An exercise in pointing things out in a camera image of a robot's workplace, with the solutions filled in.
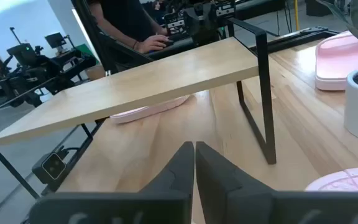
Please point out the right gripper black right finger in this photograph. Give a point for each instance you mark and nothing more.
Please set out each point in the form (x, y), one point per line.
(228, 199)

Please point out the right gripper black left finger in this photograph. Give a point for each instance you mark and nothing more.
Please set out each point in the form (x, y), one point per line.
(166, 205)

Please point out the pink rubber slide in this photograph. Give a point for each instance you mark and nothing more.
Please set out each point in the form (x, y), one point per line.
(141, 113)
(337, 62)
(346, 180)

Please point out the dark grey desk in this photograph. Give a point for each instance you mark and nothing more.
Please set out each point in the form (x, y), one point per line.
(179, 46)

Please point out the person's hand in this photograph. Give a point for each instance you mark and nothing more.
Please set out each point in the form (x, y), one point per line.
(154, 43)

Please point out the black robot station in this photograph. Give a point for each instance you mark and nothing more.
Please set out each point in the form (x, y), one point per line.
(33, 71)

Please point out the person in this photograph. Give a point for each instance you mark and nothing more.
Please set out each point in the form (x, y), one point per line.
(120, 18)

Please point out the small black table camera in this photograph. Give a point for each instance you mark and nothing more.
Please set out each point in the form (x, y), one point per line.
(53, 166)

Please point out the wooden shelf with black frame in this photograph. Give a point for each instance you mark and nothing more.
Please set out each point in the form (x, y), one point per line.
(135, 84)

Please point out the black metal table frame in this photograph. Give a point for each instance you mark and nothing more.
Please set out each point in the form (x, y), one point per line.
(291, 39)

